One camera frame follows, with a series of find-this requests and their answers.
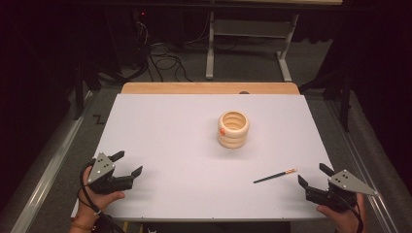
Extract person's right hand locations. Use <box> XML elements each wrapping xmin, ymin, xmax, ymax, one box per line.
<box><xmin>316</xmin><ymin>193</ymin><xmax>368</xmax><ymax>233</ymax></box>

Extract metal floor rail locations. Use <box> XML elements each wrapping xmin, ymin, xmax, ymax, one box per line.
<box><xmin>325</xmin><ymin>98</ymin><xmax>400</xmax><ymax>233</ymax></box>
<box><xmin>9</xmin><ymin>90</ymin><xmax>95</xmax><ymax>233</ymax></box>

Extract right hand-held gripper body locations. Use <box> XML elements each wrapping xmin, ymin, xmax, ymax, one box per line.
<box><xmin>305</xmin><ymin>169</ymin><xmax>380</xmax><ymax>214</ymax></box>

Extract white metal desk frame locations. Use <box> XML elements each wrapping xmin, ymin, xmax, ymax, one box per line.
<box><xmin>205</xmin><ymin>11</ymin><xmax>301</xmax><ymax>83</ymax></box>

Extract dark pencil with orange end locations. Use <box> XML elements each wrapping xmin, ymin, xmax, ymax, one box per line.
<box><xmin>253</xmin><ymin>167</ymin><xmax>298</xmax><ymax>184</ymax></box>

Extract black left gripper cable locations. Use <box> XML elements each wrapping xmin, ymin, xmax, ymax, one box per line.
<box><xmin>77</xmin><ymin>162</ymin><xmax>125</xmax><ymax>233</ymax></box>

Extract black device with red light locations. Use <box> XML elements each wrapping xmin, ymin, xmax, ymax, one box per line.
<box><xmin>129</xmin><ymin>9</ymin><xmax>153</xmax><ymax>67</ymax></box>

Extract person's left hand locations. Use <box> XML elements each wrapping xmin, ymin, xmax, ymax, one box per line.
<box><xmin>76</xmin><ymin>165</ymin><xmax>126</xmax><ymax>224</ymax></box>

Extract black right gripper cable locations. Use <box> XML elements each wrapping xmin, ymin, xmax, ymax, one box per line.
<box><xmin>334</xmin><ymin>193</ymin><xmax>364</xmax><ymax>233</ymax></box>

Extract black stand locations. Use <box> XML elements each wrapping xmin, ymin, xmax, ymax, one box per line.
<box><xmin>71</xmin><ymin>59</ymin><xmax>102</xmax><ymax>121</ymax></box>
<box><xmin>298</xmin><ymin>68</ymin><xmax>355</xmax><ymax>133</ymax></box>

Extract cream ringed pen holder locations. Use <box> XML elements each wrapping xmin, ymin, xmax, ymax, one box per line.
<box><xmin>217</xmin><ymin>110</ymin><xmax>251</xmax><ymax>150</ymax></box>

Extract person's dark clothing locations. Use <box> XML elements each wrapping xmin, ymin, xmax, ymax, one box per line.
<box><xmin>142</xmin><ymin>221</ymin><xmax>292</xmax><ymax>233</ymax></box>

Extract brown bracelet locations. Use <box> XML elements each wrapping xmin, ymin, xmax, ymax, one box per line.
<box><xmin>71</xmin><ymin>218</ymin><xmax>95</xmax><ymax>232</ymax></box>

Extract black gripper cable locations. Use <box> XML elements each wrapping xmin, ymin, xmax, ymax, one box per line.
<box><xmin>77</xmin><ymin>162</ymin><xmax>125</xmax><ymax>233</ymax></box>
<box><xmin>334</xmin><ymin>193</ymin><xmax>364</xmax><ymax>233</ymax></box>

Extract white board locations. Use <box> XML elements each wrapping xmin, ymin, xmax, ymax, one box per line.
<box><xmin>70</xmin><ymin>93</ymin><xmax>335</xmax><ymax>223</ymax></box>

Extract wooden table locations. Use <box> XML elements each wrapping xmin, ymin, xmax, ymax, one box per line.
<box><xmin>120</xmin><ymin>82</ymin><xmax>301</xmax><ymax>96</ymax></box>

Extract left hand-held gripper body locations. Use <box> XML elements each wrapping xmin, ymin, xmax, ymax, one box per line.
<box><xmin>86</xmin><ymin>152</ymin><xmax>135</xmax><ymax>195</ymax></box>

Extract black floor cables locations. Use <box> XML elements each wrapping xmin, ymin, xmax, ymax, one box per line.
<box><xmin>147</xmin><ymin>41</ymin><xmax>194</xmax><ymax>83</ymax></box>

